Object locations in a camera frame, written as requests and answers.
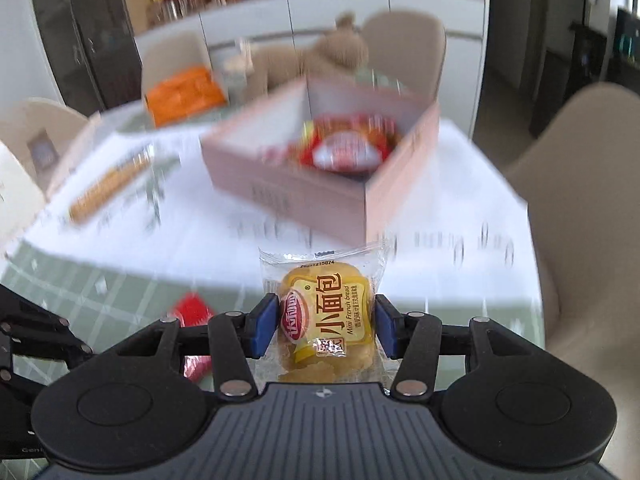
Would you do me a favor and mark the white printed table cover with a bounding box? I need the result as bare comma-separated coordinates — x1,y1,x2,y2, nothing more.
20,105,531,306

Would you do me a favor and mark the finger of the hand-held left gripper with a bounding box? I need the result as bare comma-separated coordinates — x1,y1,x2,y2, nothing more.
0,285,94,363
0,366,51,401

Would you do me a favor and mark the yellow bread clear packet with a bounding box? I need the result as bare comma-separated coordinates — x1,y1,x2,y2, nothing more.
258,240,391,386

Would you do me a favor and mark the white sideboard cabinet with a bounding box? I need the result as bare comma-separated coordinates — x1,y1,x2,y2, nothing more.
132,0,486,131

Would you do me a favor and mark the long orange snack stick packet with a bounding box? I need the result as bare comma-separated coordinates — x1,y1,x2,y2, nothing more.
67,147,153,223

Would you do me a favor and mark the brown teddy bear plush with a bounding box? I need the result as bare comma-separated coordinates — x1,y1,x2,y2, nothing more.
250,12,371,92

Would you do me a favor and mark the beige chair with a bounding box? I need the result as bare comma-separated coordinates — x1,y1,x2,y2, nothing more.
361,10,447,106
502,82,640,461
0,99,98,196
141,32,213,106

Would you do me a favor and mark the orange tissue pack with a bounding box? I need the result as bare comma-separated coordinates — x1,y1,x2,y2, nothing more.
145,66,228,128

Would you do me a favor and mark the pink cardboard box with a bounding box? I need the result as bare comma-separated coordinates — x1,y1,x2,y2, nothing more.
200,74,441,246

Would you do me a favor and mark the small red snack packet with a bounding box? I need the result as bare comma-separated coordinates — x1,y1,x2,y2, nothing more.
170,292,216,381

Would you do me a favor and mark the black cabinet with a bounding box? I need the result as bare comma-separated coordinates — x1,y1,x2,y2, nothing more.
530,7,640,136

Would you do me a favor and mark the green checked tablecloth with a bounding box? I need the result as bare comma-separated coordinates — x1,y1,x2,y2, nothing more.
0,105,546,480

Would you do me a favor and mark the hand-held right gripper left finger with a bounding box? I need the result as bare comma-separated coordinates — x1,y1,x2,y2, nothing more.
107,294,280,400

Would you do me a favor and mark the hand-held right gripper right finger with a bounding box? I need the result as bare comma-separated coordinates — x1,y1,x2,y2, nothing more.
375,294,538,400

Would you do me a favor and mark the dark glass cabinet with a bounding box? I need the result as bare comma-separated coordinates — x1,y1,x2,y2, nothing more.
27,0,146,111

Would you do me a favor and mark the yellow striped cloth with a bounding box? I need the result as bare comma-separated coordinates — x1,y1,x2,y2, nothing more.
222,39,257,92

